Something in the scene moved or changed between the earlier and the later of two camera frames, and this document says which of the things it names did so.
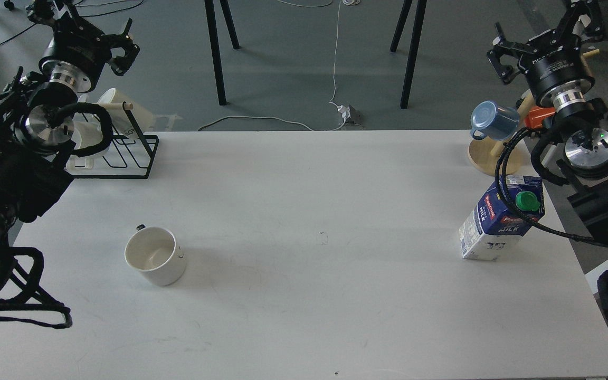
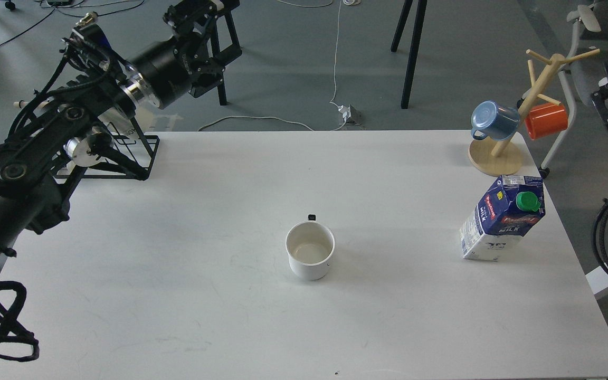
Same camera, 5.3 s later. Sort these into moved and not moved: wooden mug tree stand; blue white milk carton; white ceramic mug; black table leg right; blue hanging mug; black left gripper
Moved: white ceramic mug; black left gripper
Not moved: blue hanging mug; black table leg right; wooden mug tree stand; blue white milk carton
